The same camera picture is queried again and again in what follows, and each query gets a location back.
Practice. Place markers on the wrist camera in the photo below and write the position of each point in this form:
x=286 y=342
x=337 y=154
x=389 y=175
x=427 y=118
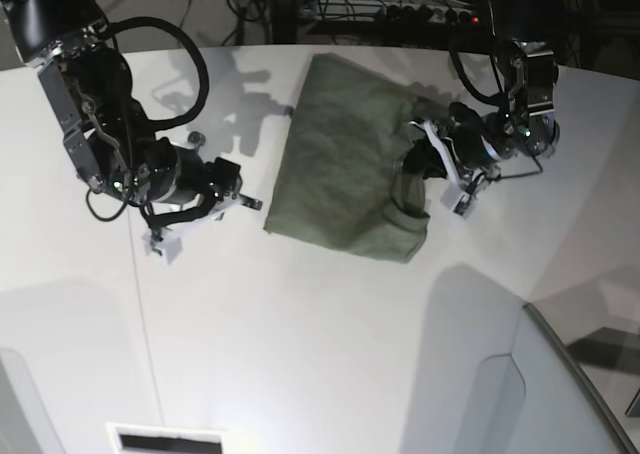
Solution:
x=165 y=245
x=458 y=201

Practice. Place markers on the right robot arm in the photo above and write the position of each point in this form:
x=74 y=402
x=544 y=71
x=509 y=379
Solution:
x=115 y=148

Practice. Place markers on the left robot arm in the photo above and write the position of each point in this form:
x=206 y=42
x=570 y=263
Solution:
x=522 y=37

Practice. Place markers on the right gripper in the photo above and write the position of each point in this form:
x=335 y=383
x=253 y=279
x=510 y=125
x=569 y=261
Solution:
x=181 y=187

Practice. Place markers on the olive green t-shirt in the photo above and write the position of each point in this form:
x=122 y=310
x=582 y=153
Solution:
x=341 y=183

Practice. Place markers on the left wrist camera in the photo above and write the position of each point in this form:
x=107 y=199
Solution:
x=458 y=201

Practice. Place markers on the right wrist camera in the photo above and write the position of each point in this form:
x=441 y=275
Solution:
x=165 y=245

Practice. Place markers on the black power strip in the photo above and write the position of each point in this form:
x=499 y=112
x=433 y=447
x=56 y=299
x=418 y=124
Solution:
x=428 y=14

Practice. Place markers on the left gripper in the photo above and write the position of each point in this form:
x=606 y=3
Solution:
x=463 y=147

